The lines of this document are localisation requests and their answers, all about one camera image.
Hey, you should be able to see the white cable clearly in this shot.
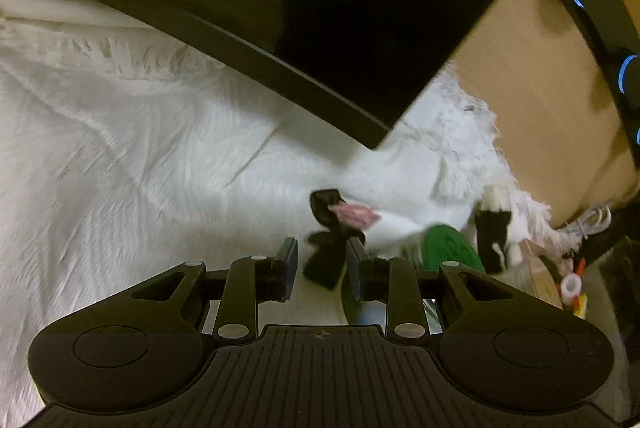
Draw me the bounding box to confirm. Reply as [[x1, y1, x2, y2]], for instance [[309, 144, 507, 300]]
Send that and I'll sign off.
[[562, 204, 613, 241]]

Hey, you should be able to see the pink frilly cloth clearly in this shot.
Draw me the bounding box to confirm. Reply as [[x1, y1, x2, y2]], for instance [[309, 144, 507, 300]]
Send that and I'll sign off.
[[331, 203, 383, 229]]

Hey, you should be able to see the black cloth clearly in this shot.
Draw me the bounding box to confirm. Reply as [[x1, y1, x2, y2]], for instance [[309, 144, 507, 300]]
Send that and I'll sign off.
[[302, 189, 368, 293]]

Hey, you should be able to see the white and red tube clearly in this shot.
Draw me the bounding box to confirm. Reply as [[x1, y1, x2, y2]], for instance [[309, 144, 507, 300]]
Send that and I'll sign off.
[[559, 258, 588, 319]]

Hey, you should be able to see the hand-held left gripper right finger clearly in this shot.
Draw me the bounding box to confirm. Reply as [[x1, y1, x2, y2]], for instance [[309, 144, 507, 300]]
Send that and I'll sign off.
[[346, 237, 566, 341]]

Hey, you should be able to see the black monitor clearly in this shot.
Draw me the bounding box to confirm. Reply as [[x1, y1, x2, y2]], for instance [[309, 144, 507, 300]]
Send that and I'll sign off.
[[0, 0, 568, 161]]

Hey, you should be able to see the black white plush toy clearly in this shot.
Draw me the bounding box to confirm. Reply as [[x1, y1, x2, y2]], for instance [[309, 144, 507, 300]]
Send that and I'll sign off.
[[472, 207, 522, 275]]

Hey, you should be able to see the white knitted blanket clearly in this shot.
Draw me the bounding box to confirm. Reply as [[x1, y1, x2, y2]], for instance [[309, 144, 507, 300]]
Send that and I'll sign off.
[[0, 0, 451, 414]]

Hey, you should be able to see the white fringed cloth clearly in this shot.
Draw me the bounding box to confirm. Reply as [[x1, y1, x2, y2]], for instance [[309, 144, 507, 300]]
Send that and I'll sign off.
[[345, 62, 583, 261]]

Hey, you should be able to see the green lid glass jar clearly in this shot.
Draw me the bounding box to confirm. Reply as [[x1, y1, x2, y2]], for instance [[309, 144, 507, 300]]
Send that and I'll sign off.
[[407, 223, 487, 276]]

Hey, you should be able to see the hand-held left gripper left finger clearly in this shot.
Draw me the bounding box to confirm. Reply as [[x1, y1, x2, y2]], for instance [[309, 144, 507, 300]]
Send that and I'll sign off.
[[129, 237, 300, 342]]

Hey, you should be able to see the beige label plastic jar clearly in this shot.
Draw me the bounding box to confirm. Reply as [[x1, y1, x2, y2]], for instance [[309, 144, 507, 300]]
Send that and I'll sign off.
[[519, 253, 567, 309]]

